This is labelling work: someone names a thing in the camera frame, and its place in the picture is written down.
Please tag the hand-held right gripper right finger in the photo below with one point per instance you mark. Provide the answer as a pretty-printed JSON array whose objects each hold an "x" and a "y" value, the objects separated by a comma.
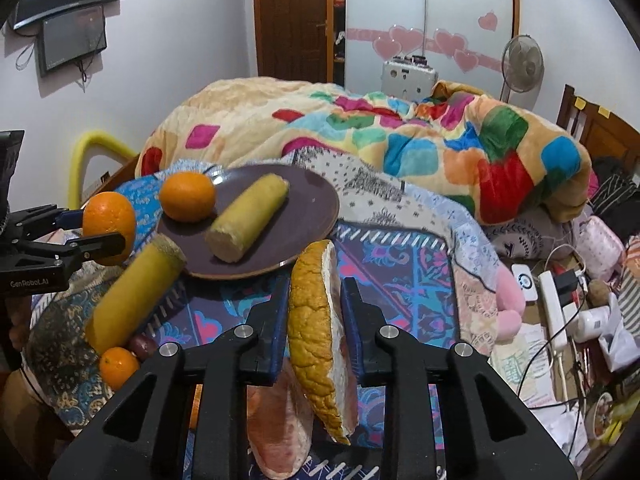
[{"x": 351, "y": 340}]

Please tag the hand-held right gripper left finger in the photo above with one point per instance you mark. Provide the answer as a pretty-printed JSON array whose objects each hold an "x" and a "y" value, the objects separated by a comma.
[{"x": 276, "y": 345}]

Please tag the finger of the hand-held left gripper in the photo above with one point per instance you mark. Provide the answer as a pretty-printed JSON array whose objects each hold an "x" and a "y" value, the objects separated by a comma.
[
  {"x": 95, "y": 247},
  {"x": 67, "y": 218}
]

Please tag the large orange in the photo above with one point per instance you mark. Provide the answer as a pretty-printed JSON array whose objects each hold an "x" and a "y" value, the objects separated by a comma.
[{"x": 112, "y": 217}]

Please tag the yellow bread slice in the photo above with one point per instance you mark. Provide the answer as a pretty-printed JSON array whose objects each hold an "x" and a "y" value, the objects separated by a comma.
[{"x": 310, "y": 320}]

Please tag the dark purple plate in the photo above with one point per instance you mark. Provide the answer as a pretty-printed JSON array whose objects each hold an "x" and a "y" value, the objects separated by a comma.
[{"x": 310, "y": 210}]

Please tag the yellow corn on cloth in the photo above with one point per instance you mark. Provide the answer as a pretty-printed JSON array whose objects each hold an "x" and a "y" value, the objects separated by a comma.
[{"x": 132, "y": 300}]

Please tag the yellow foam tube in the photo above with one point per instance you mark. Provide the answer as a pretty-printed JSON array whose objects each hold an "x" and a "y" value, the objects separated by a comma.
[{"x": 97, "y": 142}]

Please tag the dark red plum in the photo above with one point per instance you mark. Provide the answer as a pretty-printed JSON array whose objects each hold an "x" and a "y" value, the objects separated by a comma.
[{"x": 143, "y": 348}]

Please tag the small orange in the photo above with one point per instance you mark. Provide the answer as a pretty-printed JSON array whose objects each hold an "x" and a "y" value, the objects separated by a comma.
[{"x": 118, "y": 367}]

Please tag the yellow corn on plate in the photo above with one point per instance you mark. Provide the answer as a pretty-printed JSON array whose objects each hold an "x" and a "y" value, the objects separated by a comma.
[{"x": 247, "y": 220}]

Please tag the pink plush toy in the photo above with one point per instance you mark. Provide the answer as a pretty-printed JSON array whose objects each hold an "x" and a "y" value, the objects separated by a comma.
[{"x": 511, "y": 310}]

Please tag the pile of papers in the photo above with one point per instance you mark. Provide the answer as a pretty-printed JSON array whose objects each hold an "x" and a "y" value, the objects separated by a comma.
[{"x": 520, "y": 365}]

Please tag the white round device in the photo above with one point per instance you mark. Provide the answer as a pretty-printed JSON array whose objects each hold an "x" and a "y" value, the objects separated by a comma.
[{"x": 524, "y": 280}]

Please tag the white power strip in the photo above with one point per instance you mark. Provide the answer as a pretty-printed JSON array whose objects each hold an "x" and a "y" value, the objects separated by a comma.
[{"x": 552, "y": 310}]

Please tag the colourful patchwork blanket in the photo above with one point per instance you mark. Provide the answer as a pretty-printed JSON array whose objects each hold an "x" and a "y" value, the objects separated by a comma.
[{"x": 450, "y": 160}]

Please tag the grey printed pillow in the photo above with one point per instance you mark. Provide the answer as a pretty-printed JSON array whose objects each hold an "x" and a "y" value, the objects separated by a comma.
[{"x": 530, "y": 235}]

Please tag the black charger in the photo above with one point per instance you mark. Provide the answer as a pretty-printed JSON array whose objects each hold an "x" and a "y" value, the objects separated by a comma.
[{"x": 567, "y": 282}]

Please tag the white bottle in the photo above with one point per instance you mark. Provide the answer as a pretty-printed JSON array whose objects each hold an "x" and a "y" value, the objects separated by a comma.
[{"x": 592, "y": 321}]

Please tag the pink quilted bag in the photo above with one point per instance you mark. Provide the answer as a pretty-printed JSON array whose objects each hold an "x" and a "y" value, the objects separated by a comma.
[{"x": 602, "y": 247}]

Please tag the white hard case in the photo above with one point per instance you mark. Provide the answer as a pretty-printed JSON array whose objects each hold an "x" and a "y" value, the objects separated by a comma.
[{"x": 407, "y": 77}]

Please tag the brown wooden door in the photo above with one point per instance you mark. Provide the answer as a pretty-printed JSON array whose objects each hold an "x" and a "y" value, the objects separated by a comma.
[{"x": 290, "y": 20}]

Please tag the dark striped cloth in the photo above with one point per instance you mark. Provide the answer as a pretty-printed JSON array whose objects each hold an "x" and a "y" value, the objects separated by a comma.
[{"x": 615, "y": 185}]

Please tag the wooden headboard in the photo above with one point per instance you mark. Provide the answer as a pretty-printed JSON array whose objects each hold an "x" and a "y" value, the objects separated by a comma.
[{"x": 605, "y": 135}]

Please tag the standing fan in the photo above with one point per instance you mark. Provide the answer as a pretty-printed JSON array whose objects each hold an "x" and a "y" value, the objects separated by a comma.
[{"x": 523, "y": 62}]

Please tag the small wall monitor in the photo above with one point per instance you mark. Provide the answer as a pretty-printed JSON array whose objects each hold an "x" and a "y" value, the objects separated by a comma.
[{"x": 72, "y": 35}]

